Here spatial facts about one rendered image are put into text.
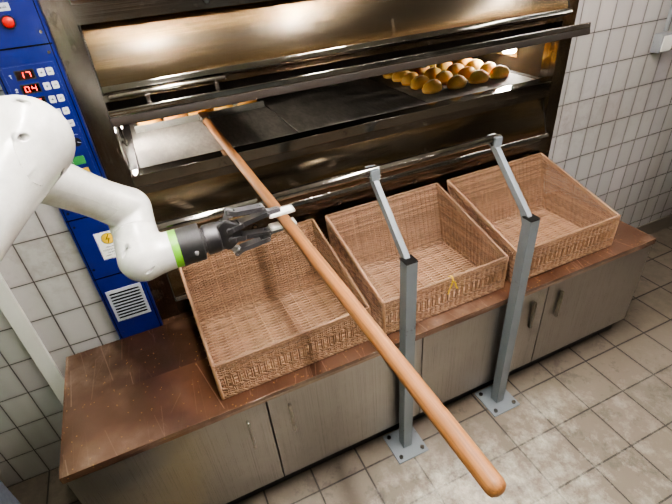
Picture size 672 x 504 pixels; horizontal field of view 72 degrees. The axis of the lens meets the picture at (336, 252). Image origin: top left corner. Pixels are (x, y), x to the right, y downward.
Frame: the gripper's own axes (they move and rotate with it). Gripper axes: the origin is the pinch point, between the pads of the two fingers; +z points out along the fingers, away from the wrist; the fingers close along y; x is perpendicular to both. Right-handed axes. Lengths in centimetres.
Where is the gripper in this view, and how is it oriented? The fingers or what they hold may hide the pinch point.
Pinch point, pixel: (281, 217)
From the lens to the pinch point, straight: 119.2
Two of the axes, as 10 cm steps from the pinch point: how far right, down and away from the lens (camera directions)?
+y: 0.7, 8.2, 5.6
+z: 9.0, -3.0, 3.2
